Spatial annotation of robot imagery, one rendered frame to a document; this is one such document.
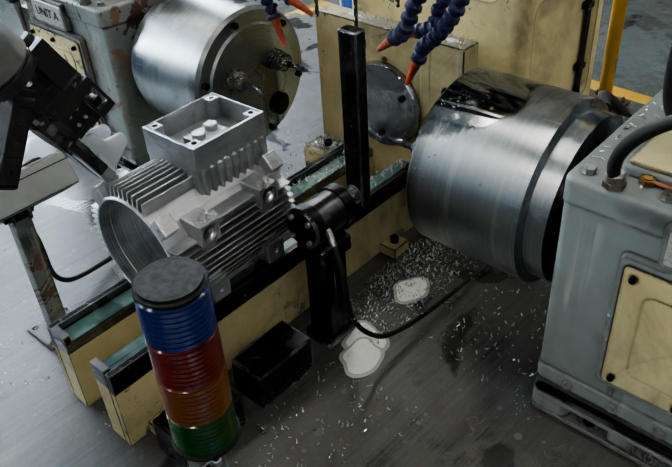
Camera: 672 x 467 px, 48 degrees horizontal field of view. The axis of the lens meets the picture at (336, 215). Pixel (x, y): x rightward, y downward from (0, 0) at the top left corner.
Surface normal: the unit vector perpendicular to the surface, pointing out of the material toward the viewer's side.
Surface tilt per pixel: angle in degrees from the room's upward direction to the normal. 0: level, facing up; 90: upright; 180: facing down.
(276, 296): 90
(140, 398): 90
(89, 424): 0
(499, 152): 47
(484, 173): 58
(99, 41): 90
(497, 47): 90
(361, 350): 0
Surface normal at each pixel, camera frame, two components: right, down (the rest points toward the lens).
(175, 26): -0.44, -0.39
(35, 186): 0.58, -0.16
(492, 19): -0.67, 0.46
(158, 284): -0.06, -0.81
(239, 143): 0.76, 0.34
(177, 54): -0.59, -0.04
